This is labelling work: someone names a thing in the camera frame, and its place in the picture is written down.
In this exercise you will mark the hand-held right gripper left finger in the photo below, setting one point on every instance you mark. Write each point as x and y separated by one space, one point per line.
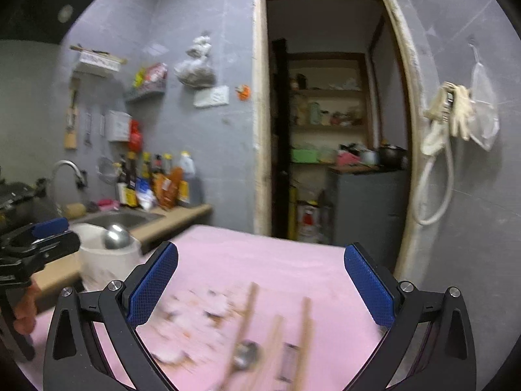
152 285

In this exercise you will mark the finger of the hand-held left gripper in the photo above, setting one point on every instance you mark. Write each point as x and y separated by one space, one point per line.
57 246
51 228

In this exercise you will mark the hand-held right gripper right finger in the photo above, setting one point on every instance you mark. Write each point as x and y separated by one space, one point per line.
368 285

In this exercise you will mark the white utensil holder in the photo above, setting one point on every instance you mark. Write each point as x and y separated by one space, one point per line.
104 264

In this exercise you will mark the steel ladle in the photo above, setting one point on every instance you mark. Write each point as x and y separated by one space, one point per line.
117 237

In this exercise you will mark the steel spoon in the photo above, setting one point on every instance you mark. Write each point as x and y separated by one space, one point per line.
246 355

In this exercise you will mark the person's left hand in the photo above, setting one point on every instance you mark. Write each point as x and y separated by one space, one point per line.
25 307

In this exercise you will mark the pink dish cloth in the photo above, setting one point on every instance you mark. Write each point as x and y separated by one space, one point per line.
108 205

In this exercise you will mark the steel faucet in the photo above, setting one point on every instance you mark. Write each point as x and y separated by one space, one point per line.
67 167

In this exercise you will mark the grey cabinet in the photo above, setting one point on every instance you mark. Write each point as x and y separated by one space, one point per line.
366 211

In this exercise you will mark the hanging metal strainer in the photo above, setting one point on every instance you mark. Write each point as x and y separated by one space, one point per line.
108 170

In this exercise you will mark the blue and white packet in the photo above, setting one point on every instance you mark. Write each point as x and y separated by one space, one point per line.
146 195

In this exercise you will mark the dark soy sauce bottle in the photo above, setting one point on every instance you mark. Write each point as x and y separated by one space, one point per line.
130 183

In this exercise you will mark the orange sauce bag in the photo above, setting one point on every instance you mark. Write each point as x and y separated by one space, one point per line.
169 191

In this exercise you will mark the wooden knife block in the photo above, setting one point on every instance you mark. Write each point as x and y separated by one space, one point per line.
71 130

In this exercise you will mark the pink table cloth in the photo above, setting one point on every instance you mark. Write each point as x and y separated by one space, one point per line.
264 260

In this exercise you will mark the hanging metal peeler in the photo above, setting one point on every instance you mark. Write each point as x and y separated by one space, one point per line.
87 126

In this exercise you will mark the white oil jug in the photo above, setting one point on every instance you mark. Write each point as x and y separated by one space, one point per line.
190 179

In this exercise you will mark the red plastic bag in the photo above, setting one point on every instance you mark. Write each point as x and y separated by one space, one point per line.
136 136

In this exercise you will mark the steel pot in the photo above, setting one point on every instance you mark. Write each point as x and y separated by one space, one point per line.
369 158

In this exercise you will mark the pink cloth bundle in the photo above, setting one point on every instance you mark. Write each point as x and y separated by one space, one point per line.
346 159

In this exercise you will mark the black pot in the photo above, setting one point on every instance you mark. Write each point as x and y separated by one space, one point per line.
392 157

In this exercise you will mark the green box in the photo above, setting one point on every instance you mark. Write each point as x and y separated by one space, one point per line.
304 154

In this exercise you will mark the wooden shelf unit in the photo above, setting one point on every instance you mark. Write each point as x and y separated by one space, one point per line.
325 130

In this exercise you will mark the yellow snack packet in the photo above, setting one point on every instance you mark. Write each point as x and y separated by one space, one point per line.
139 78

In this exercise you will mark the pale green bottle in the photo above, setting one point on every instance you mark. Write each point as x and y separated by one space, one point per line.
315 113

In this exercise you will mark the wooden stick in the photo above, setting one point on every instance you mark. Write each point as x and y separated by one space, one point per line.
97 53

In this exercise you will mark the red snack packet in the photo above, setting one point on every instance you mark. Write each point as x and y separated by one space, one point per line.
156 74

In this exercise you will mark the clear plastic bag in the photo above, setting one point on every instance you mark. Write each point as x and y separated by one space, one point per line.
486 110

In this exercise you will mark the hanging bag of dried goods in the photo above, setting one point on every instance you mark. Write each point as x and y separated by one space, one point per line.
195 71

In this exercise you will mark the black range hood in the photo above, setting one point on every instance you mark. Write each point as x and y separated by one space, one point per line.
32 8

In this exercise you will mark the white wall box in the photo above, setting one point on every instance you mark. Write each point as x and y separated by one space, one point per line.
118 126

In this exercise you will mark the grey wall shelf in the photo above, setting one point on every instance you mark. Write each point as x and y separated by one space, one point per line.
144 94

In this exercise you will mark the white wall rack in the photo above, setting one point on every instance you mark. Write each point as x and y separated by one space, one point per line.
97 67

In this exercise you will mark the white wall socket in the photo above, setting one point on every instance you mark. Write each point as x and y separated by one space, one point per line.
211 96

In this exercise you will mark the wooden door frame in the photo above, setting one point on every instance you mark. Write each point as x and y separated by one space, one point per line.
407 89

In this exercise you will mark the orange wall hook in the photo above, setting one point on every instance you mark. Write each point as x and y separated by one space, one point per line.
243 92

